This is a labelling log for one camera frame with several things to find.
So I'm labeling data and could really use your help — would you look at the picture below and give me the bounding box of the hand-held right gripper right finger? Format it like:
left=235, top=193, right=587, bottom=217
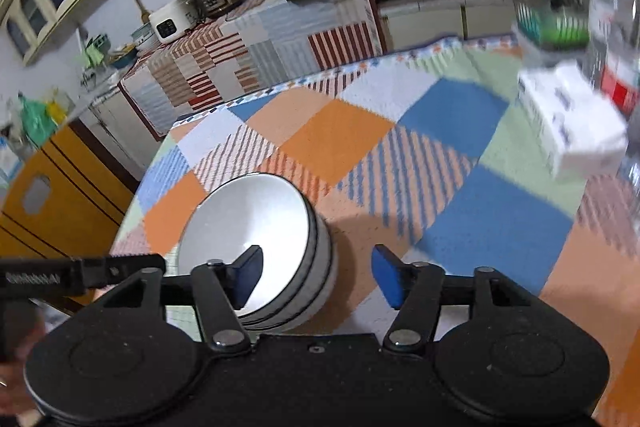
left=372, top=244, right=533, bottom=353

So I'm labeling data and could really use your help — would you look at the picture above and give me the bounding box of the white rice cooker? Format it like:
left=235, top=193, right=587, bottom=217
left=149, top=0, right=194, bottom=44

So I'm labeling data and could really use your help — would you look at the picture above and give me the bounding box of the white ribbed bowl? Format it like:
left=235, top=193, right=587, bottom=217
left=245, top=227, right=335, bottom=334
left=235, top=207, right=329, bottom=327
left=177, top=173, right=321, bottom=320

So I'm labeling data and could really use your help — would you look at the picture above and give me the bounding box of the red label water bottle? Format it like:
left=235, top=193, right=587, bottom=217
left=587, top=0, right=640, bottom=112

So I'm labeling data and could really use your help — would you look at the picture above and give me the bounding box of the green plastic bag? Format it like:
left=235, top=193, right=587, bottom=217
left=19, top=94, right=57, bottom=148

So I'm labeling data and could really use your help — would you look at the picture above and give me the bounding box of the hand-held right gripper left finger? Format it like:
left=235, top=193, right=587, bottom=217
left=102, top=245, right=264, bottom=353

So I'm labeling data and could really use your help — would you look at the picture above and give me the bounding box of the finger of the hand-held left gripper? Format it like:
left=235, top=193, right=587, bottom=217
left=75, top=253, right=167, bottom=293

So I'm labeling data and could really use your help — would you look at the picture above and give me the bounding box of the green plastic basket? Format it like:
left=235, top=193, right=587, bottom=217
left=514, top=0, right=592, bottom=52

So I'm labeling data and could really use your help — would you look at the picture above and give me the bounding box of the white tissue box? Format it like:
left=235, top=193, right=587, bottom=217
left=517, top=59, right=628, bottom=180

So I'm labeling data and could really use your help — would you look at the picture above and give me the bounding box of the patchwork tablecloth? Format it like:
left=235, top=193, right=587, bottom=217
left=107, top=34, right=640, bottom=427

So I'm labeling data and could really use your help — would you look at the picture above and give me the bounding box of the yellow wooden chair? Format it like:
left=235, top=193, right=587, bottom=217
left=0, top=124, right=142, bottom=313

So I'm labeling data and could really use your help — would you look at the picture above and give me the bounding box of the striped patchwork counter cloth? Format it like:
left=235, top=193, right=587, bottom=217
left=120, top=0, right=387, bottom=140

